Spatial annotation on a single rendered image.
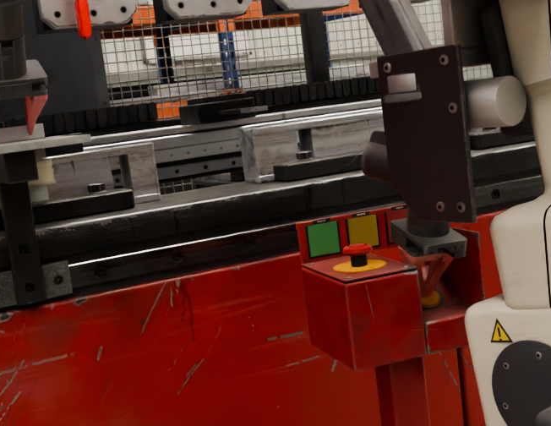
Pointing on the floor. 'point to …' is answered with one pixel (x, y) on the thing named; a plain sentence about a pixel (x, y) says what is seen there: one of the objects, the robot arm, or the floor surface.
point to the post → (314, 46)
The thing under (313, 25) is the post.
